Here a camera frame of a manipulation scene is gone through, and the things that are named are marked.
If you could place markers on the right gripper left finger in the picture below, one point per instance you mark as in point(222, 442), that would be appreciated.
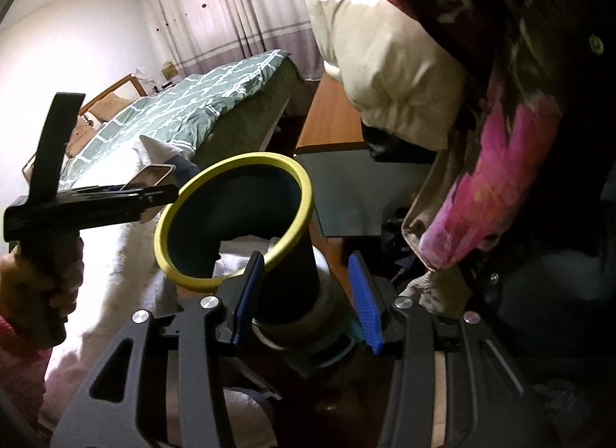
point(122, 401)

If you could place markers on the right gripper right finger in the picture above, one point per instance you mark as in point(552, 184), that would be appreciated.
point(452, 385)

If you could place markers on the white plastic bowl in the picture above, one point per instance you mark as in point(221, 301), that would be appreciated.
point(325, 334)

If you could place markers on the yellow rimmed dark trash bin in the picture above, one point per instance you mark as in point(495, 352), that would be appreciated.
point(262, 199)

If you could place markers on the person left hand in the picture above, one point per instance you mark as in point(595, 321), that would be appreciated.
point(39, 287)

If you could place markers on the brown pillow left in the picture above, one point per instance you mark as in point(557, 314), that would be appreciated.
point(80, 137)

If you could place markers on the brown pillow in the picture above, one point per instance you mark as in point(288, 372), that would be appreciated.
point(80, 137)
point(108, 107)

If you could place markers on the wooden bed with headboard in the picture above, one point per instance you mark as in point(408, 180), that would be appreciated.
point(246, 128)

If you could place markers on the white dotted tablecloth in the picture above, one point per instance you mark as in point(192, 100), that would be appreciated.
point(121, 276)

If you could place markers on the brown pillow right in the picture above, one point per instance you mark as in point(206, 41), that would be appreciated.
point(108, 107)

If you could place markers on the green checked duvet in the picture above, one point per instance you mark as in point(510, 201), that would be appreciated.
point(184, 115)

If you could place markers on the tissue box on far nightstand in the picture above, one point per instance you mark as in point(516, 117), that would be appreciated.
point(169, 70)

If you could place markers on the pink white curtain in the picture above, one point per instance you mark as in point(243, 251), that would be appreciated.
point(198, 35)

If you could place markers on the pink floral garment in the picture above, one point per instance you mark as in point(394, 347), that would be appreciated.
point(474, 188)

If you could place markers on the wooden low dresser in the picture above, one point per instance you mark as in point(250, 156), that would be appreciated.
point(332, 123)

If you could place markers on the cream puffer jacket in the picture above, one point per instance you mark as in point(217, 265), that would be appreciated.
point(395, 74)

